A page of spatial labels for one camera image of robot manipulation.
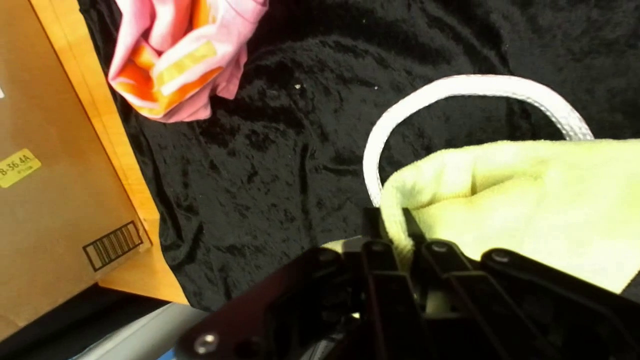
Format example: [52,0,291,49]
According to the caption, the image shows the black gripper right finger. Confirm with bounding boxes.
[397,208,640,360]

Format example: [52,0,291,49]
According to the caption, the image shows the cardboard box with white label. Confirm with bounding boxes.
[0,0,151,343]

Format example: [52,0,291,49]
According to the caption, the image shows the black velvet tablecloth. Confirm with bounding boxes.
[76,0,640,317]

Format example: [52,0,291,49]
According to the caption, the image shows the white rope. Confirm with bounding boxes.
[359,73,596,208]

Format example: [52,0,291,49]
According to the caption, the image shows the yellow microfiber cloth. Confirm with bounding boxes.
[377,138,640,296]

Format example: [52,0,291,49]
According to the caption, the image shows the pink cloth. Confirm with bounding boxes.
[108,0,269,127]

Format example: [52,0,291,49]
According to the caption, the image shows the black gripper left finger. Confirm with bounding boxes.
[182,207,401,360]

